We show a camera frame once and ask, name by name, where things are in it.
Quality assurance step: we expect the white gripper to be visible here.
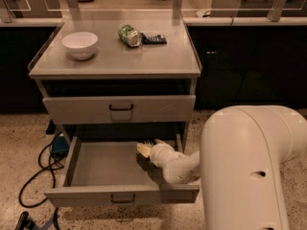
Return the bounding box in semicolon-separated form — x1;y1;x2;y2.
137;139;177;169

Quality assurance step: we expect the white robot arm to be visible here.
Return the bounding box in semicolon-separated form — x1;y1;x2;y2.
137;105;307;230

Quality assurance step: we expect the closed upper grey drawer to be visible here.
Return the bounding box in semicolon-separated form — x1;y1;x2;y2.
43;95;196;125

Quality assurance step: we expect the open middle grey drawer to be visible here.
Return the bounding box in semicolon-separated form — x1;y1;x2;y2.
45;136;200;207

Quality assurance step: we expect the grey drawer cabinet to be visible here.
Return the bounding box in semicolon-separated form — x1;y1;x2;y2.
30;11;201;147

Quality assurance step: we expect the blue power box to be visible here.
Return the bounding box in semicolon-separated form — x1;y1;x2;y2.
51;135;69;156

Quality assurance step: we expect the blue snack bar wrapper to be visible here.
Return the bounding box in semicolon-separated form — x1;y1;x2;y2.
141;34;167;45

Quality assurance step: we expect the green soda can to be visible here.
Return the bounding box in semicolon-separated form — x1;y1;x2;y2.
118;24;141;48

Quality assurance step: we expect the white ceramic bowl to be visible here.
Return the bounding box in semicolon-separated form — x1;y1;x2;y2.
61;32;98;60

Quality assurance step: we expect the black tool on floor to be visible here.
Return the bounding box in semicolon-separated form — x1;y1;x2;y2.
14;211;35;230

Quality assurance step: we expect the background grey desk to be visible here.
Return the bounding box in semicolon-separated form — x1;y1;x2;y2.
210;0;307;17

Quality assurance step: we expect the clear acrylic barrier panel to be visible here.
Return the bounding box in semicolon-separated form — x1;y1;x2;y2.
1;0;307;23

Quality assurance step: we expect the black floor cable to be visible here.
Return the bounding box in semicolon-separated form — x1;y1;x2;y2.
17;142;65;208

